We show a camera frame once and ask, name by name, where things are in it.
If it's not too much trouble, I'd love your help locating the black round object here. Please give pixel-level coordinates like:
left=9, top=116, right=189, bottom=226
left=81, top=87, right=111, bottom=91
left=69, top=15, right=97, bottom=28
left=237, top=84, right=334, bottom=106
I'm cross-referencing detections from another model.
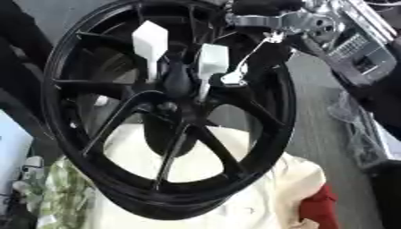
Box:
left=141, top=112, right=200, bottom=158

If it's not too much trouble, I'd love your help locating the black box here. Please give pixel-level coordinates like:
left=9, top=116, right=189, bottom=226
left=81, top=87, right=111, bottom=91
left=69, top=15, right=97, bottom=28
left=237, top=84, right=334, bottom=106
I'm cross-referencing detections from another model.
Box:
left=364, top=160, right=401, bottom=229

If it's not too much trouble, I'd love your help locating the pale blue panel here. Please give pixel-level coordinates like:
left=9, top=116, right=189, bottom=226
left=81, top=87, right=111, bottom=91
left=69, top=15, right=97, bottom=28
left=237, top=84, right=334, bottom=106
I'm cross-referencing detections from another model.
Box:
left=0, top=109, right=35, bottom=193

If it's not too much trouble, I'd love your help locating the clear plastic bag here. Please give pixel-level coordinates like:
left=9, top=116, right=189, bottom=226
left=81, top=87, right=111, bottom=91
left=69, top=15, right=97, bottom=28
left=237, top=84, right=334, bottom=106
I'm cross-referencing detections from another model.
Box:
left=327, top=90, right=390, bottom=170

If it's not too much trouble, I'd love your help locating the white pin with flat head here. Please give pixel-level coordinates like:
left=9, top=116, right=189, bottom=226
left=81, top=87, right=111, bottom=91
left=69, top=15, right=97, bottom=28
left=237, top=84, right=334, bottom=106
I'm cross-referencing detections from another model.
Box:
left=194, top=43, right=231, bottom=103

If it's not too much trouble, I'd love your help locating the black spoked wheel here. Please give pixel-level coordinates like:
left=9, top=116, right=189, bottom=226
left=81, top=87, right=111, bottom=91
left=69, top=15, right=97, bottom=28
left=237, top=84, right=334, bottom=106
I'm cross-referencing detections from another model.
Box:
left=40, top=0, right=300, bottom=221

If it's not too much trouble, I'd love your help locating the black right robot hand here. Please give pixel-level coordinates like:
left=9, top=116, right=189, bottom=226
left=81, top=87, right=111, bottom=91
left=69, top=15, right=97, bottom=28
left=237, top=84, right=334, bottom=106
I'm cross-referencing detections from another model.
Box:
left=220, top=0, right=306, bottom=87

